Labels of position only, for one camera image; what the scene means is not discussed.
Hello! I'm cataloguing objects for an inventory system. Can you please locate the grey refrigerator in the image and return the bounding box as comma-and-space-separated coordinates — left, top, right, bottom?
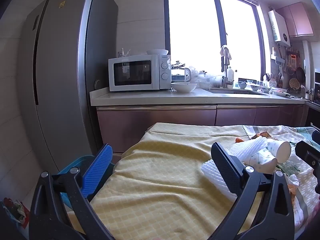
17, 0, 119, 175

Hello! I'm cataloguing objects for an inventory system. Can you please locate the white water heater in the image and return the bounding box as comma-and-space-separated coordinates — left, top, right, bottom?
268, 9, 291, 48

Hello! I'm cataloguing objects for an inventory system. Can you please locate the white microwave oven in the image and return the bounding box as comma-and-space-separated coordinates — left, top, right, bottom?
108, 54, 172, 92

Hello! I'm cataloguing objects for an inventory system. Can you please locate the glass pot with lid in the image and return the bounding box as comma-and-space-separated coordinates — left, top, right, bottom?
171, 60, 186, 77

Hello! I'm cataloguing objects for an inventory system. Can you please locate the metal kitchen faucet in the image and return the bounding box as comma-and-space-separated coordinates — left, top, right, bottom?
222, 45, 234, 89

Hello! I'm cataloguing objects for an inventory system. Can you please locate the printed paper cup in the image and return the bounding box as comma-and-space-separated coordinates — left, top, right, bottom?
266, 140, 292, 163
244, 149, 278, 175

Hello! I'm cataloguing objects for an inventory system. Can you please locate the white bowl with grey rim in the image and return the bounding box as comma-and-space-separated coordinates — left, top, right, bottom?
146, 49, 169, 56

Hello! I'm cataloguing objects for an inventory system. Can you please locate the blue plastic bin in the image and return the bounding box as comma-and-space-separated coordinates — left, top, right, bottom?
56, 155, 118, 210

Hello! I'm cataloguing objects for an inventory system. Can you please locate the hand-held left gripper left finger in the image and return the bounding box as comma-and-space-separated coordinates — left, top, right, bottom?
29, 144, 115, 240

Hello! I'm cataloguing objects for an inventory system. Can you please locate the white utensil holder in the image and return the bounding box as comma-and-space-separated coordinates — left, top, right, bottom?
265, 72, 283, 88

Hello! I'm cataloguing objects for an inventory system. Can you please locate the white ribbed cup lower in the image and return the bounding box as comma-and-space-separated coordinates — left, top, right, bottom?
201, 139, 270, 201

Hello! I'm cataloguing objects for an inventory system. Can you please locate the grey wall rack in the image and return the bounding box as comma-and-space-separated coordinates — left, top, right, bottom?
271, 47, 284, 63

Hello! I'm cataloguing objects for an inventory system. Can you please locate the yellow checked cloth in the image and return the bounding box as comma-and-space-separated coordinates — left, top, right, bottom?
66, 122, 253, 240

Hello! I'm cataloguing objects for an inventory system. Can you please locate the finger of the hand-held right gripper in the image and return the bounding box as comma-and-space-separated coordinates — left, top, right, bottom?
295, 141, 320, 173

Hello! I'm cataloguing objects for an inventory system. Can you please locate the gold snack wrapper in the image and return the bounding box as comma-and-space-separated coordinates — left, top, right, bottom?
250, 132, 272, 141

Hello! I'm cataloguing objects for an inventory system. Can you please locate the pink wall cabinet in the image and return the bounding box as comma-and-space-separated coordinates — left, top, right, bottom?
276, 2, 314, 39

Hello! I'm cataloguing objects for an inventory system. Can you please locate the dark framed window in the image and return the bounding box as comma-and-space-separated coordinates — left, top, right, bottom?
164, 0, 266, 81

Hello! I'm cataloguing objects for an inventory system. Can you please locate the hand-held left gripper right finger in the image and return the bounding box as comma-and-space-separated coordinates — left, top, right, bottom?
211, 142, 295, 240

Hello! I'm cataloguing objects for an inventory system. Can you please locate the green white plastic wrapper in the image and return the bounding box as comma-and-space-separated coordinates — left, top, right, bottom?
276, 161, 301, 178

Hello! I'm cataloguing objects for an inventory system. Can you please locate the large white bowl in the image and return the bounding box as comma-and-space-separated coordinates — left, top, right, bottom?
171, 82, 198, 93

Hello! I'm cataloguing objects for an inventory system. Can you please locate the beige dishcloth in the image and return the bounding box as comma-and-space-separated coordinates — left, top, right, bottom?
219, 44, 232, 61

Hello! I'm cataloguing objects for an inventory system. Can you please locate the dark hanging pan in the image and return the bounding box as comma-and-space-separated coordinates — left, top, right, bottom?
296, 66, 306, 86

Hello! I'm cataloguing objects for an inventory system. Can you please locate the pile of clear plastic containers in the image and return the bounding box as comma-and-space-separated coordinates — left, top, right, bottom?
190, 66, 225, 88

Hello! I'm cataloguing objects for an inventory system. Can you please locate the kitchen counter with cabinets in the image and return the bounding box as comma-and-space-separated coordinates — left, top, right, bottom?
90, 87, 307, 153

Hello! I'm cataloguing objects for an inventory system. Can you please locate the colourful crumpled packet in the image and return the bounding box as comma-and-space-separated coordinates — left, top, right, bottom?
2, 197, 27, 229

